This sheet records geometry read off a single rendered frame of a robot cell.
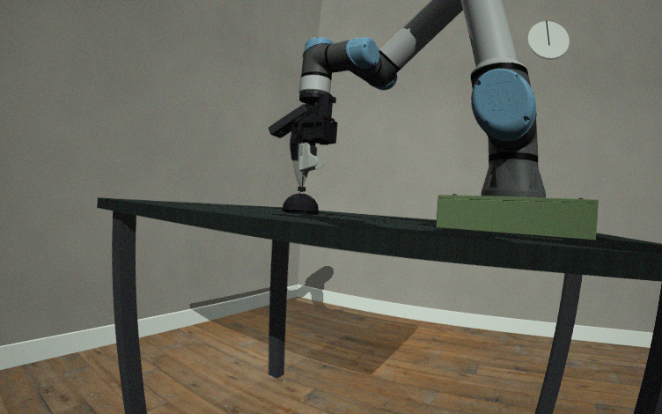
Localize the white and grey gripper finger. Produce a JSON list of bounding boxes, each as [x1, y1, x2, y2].
[[290, 128, 318, 187], [302, 143, 324, 187]]

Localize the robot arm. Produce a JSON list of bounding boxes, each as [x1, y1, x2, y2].
[[299, 0, 546, 198]]

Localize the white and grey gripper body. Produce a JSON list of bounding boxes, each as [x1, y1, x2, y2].
[[292, 92, 338, 144]]

